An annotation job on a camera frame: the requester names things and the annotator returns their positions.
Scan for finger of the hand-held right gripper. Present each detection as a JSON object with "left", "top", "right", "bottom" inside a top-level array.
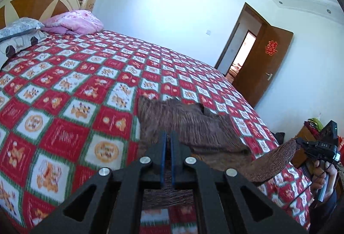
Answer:
[
  {"left": 295, "top": 138, "right": 321, "bottom": 148},
  {"left": 298, "top": 143, "right": 321, "bottom": 160}
]

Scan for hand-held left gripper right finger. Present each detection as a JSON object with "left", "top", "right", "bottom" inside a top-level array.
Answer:
[{"left": 170, "top": 130, "right": 309, "bottom": 234}]

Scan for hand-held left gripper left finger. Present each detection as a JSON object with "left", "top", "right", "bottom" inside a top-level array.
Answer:
[{"left": 29, "top": 130, "right": 168, "bottom": 234}]

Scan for brown knitted sweater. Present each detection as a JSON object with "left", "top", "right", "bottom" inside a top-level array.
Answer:
[{"left": 137, "top": 96, "right": 301, "bottom": 209}]

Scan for person's right forearm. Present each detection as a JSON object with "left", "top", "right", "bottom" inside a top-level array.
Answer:
[{"left": 309, "top": 191, "right": 338, "bottom": 234}]

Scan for colourful clothes on cabinet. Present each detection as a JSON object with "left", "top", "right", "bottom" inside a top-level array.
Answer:
[{"left": 304, "top": 118, "right": 328, "bottom": 133}]

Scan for person's right hand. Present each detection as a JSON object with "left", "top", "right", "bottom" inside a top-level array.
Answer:
[{"left": 313, "top": 161, "right": 338, "bottom": 198}]

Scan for dark pile of bags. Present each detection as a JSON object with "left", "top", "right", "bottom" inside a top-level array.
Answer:
[{"left": 271, "top": 132, "right": 286, "bottom": 146}]

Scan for brown wooden door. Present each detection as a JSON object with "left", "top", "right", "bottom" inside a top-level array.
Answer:
[{"left": 232, "top": 17, "right": 293, "bottom": 108}]

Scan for red checkered bed sheet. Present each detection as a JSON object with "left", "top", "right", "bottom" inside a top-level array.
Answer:
[{"left": 0, "top": 29, "right": 315, "bottom": 234}]

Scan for red paper door decoration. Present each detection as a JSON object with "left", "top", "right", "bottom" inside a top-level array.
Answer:
[{"left": 265, "top": 40, "right": 279, "bottom": 56}]

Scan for pink folded quilt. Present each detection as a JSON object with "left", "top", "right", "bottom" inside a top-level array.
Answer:
[{"left": 43, "top": 10, "right": 104, "bottom": 35}]

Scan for white pillow with dark print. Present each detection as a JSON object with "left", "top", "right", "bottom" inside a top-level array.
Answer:
[{"left": 0, "top": 31, "right": 50, "bottom": 68}]

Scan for grey floral pillow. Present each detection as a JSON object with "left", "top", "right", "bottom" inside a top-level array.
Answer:
[{"left": 0, "top": 17, "right": 45, "bottom": 41}]

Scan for brown door frame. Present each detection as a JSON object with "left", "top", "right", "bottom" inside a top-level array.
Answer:
[{"left": 214, "top": 2, "right": 267, "bottom": 81}]

